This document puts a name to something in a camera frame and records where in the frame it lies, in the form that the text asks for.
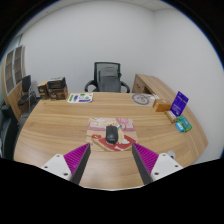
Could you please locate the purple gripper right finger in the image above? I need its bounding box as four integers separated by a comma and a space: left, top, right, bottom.
132, 143, 182, 185

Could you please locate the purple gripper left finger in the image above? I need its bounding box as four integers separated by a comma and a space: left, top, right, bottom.
42, 143, 91, 184

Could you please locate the black computer mouse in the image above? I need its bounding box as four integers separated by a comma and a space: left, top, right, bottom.
106, 125, 118, 144

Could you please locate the cartoon dog mouse pad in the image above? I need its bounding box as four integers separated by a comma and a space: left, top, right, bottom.
86, 118, 138, 152

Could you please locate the blue small packet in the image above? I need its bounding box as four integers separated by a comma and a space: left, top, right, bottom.
175, 122, 184, 132

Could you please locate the yellow small box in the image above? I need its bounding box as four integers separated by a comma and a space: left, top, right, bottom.
164, 111, 177, 123

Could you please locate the green packet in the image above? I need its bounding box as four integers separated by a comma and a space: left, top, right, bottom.
177, 115, 192, 132

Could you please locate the orange box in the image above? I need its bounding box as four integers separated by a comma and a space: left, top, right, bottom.
153, 99, 171, 112

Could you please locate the purple standing card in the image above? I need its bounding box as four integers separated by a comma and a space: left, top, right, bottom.
170, 92, 189, 117

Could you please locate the white green paper sheet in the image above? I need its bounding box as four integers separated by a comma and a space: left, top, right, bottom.
67, 93, 93, 103

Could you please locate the black chair at left edge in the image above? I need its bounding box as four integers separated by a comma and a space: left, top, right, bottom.
0, 105, 19, 160

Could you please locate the dark brown cardboard box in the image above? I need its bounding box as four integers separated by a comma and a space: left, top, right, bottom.
48, 77, 68, 100

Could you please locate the black side chair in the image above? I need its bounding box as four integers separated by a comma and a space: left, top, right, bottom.
18, 75, 37, 107

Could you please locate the small brown cardboard box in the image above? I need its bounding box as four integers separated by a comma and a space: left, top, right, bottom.
37, 81, 49, 100

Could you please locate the black mesh office chair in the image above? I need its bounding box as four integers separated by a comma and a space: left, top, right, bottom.
84, 62, 130, 93

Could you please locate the wooden bookshelf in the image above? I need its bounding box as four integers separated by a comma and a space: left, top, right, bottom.
1, 45, 26, 114

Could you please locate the desk cable grommet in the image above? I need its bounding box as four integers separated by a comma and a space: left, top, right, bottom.
167, 150, 176, 159

